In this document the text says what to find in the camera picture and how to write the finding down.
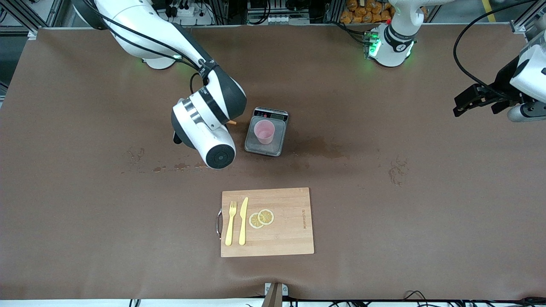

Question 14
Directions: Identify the pink cup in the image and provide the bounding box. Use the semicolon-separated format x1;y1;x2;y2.
254;120;276;145

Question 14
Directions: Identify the bag of orange snacks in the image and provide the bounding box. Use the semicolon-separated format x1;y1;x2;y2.
340;0;394;24

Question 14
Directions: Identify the silver kitchen scale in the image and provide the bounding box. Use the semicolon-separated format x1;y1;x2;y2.
244;107;290;157

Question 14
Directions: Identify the long white socket strip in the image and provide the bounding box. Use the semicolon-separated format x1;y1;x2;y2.
247;15;310;25

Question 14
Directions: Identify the wooden cutting board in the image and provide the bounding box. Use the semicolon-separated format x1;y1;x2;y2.
216;188;315;258

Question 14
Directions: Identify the yellow plastic knife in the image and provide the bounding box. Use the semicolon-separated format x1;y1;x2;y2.
238;197;249;246

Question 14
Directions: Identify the yellow plastic fork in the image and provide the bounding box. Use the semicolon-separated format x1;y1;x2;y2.
225;201;237;246

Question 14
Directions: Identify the white power strip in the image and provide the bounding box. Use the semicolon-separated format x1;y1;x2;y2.
160;0;214;26

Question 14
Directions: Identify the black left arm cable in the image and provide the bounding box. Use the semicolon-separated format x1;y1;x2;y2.
452;0;529;96

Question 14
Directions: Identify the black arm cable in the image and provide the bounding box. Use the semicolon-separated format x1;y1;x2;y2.
452;0;529;96
83;0;214;94

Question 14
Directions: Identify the aluminium frame rail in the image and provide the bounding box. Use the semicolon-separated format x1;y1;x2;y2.
0;0;73;40
510;0;546;35

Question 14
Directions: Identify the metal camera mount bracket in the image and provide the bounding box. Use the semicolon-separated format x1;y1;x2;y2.
264;282;289;307

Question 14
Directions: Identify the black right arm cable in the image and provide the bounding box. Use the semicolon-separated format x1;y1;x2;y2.
83;0;214;94

